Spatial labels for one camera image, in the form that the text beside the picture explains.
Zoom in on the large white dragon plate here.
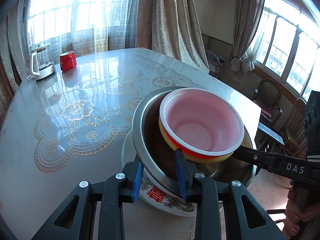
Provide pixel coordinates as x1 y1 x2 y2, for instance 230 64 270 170
121 130 196 217

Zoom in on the yellow plastic bowl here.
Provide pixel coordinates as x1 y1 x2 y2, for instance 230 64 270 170
158 118 233 164

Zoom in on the stainless steel bowl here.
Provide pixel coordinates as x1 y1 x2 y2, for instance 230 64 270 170
131 87 257 197

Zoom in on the red plastic bowl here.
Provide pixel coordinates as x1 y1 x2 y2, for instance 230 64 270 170
159 88 245 159

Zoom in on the person's right hand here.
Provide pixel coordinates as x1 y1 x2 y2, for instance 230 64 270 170
282 186 319 239

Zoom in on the dark wooden chair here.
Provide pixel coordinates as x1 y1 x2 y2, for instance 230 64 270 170
252 79 283 128

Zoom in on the red mug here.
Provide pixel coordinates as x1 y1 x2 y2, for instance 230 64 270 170
60 50 76 72

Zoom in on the glass electric kettle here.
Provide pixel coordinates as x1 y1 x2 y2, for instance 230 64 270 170
27 43 56 81

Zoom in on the beige curtain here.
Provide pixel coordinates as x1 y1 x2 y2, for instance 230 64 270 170
136 0 209 73

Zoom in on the sheer white curtain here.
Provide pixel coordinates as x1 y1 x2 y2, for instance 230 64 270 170
26 0 137 59

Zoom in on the right window curtain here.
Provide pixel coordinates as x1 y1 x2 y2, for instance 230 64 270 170
229 0 265 72

